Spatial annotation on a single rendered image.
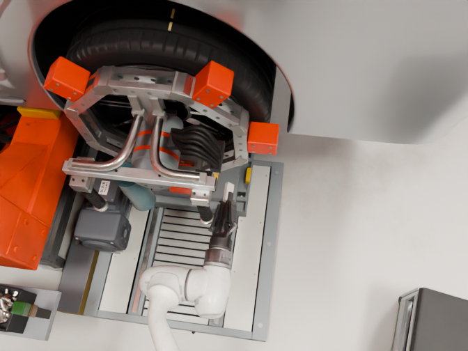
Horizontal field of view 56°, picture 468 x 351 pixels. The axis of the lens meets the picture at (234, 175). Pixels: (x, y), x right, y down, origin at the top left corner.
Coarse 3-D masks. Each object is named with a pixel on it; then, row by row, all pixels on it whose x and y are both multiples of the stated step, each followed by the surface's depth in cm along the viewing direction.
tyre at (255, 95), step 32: (96, 0) 124; (128, 0) 116; (160, 0) 115; (96, 32) 116; (128, 32) 112; (160, 32) 112; (192, 32) 113; (224, 32) 118; (96, 64) 119; (160, 64) 115; (192, 64) 113; (224, 64) 114; (256, 64) 125; (256, 96) 124
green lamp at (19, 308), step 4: (16, 304) 137; (20, 304) 137; (24, 304) 137; (28, 304) 138; (12, 308) 137; (16, 308) 136; (20, 308) 136; (24, 308) 137; (28, 308) 139; (12, 312) 136; (16, 312) 136; (20, 312) 136; (24, 312) 137; (28, 312) 139
